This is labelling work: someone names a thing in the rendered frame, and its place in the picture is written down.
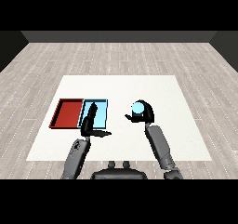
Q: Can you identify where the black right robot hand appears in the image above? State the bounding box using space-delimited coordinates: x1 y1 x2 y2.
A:
124 99 155 125

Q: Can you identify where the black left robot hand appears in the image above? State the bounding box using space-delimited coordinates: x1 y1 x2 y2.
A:
80 101 112 138

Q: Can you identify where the small blue can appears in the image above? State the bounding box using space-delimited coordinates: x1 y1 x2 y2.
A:
130 101 146 119

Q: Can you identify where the light blue shallow open box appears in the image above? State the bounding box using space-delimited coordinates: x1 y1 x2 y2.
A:
77 99 109 130

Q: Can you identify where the red shallow open box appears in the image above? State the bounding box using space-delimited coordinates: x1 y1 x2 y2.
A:
48 98 85 130

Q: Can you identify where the dark grey robot body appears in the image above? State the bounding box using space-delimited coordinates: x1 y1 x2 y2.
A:
90 161 149 180

